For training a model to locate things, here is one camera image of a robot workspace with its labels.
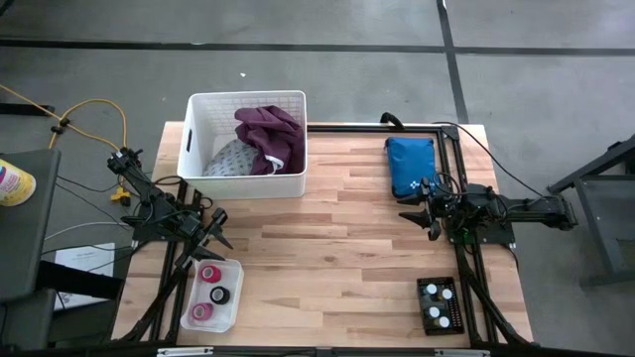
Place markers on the black perforated tray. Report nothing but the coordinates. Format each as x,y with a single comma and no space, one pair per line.
459,307

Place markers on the dark grey desk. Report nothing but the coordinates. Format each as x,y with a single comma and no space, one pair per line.
602,223

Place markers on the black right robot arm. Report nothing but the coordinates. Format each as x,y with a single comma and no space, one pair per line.
541,213

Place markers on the grey side table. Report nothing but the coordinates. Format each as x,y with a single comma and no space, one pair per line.
25,238

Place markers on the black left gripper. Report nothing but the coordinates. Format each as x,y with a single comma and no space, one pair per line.
191,230

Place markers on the disinfecting wipes canister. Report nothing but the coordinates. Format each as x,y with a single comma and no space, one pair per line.
15,183

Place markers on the purple garment with white ties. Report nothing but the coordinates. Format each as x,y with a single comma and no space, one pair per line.
273,139

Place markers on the pink bandage roll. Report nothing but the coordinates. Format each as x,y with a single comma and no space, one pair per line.
202,311

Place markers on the small white plastic bin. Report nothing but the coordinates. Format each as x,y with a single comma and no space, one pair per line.
230,317

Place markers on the grey patterned hospital gown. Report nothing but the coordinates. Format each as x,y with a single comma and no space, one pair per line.
230,158

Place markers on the black bandage roll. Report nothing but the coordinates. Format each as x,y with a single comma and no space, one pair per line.
219,295

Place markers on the white paper sheet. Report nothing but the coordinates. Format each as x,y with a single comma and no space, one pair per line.
84,258

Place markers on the black aluminium table frame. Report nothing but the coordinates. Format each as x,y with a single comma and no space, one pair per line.
449,133

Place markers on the white woven plastic basket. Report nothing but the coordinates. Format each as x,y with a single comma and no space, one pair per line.
208,119

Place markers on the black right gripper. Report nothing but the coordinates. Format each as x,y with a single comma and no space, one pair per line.
444,203

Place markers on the silver metal bar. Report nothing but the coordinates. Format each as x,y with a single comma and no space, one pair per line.
461,352
186,351

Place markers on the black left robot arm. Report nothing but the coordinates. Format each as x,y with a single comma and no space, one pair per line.
149,198

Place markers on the blue folded cloth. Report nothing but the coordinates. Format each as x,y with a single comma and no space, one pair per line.
409,158

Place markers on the black standing desk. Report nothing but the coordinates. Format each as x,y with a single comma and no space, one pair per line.
25,109

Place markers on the white vial cap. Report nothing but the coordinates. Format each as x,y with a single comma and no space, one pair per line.
444,322
434,312
447,294

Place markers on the red bandage roll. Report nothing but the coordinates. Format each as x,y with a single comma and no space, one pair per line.
210,273

